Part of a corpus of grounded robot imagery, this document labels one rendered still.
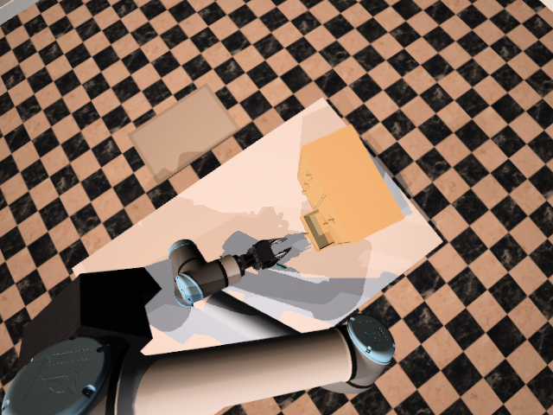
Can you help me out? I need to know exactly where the light wooden chest of drawers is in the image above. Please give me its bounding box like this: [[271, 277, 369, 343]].
[[297, 124, 405, 246]]

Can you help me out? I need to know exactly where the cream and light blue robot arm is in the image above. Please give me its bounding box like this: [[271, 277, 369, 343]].
[[2, 239, 396, 415]]

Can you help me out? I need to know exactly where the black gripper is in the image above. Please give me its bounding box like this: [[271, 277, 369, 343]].
[[233, 238, 292, 277]]

